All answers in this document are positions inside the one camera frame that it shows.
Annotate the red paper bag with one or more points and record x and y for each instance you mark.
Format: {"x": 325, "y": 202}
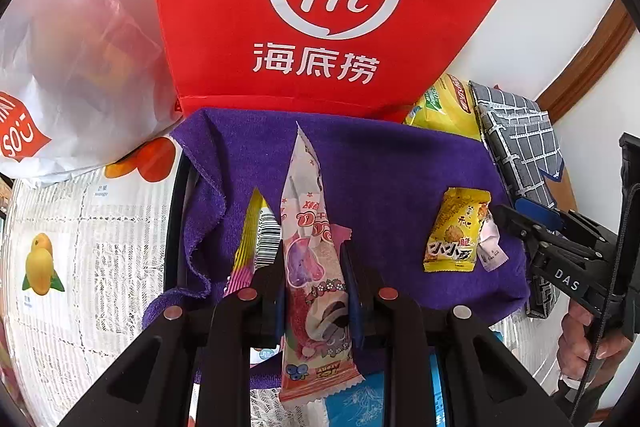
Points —
{"x": 210, "y": 7}

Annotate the grey checked folded cloth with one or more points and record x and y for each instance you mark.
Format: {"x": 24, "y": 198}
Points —
{"x": 520, "y": 142}

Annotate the person's right hand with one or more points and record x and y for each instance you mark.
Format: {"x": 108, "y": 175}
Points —
{"x": 575, "y": 337}

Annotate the person's right forearm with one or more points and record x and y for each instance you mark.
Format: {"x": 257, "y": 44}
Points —
{"x": 575, "y": 402}

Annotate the yellow snack packet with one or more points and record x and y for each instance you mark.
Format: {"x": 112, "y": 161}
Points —
{"x": 452, "y": 232}

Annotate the small white pink packet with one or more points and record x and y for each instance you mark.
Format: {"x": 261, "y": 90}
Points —
{"x": 492, "y": 252}

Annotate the blue tissue pack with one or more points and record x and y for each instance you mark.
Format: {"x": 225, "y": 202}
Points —
{"x": 355, "y": 407}

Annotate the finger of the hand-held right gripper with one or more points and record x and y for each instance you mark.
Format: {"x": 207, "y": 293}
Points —
{"x": 522, "y": 229}
{"x": 537, "y": 212}

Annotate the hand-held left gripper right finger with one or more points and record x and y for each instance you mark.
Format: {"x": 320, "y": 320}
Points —
{"x": 352, "y": 302}

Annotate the yellow pink striped packet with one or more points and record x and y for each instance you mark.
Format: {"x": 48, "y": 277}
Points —
{"x": 250, "y": 237}

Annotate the long pink unicorn packet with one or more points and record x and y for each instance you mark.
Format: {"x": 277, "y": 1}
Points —
{"x": 312, "y": 227}

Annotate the white plastic bag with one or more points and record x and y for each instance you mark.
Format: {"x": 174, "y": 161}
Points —
{"x": 75, "y": 82}

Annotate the purple cloth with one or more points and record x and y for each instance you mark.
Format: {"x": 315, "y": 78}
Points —
{"x": 375, "y": 167}

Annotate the fruit printed tablecloth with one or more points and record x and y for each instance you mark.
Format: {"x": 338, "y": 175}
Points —
{"x": 100, "y": 257}

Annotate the brown wooden door frame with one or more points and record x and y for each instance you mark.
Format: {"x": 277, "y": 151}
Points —
{"x": 585, "y": 67}

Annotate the large yellow snack bag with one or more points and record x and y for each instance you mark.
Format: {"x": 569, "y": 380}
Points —
{"x": 445, "y": 112}

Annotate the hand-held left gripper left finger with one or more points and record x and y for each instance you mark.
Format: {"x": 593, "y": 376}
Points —
{"x": 277, "y": 302}

